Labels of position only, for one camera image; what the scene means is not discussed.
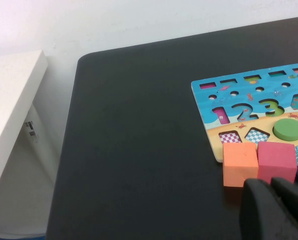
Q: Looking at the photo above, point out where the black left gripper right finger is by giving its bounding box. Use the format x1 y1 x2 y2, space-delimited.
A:
271 176 298 240

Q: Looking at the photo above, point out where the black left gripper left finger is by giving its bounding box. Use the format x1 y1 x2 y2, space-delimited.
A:
239 177 298 240

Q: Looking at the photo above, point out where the white side table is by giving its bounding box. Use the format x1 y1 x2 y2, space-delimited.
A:
0 49 57 237

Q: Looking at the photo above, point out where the colourful wooden number puzzle board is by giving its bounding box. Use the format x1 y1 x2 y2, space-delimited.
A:
190 61 298 163

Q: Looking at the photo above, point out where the magenta foam cube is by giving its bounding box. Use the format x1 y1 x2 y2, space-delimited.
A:
257 141 298 185

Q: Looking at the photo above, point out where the orange foam cube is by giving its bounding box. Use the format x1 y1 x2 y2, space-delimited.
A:
223 142 260 188

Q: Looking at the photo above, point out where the green circle piece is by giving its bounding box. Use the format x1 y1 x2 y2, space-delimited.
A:
273 118 298 143

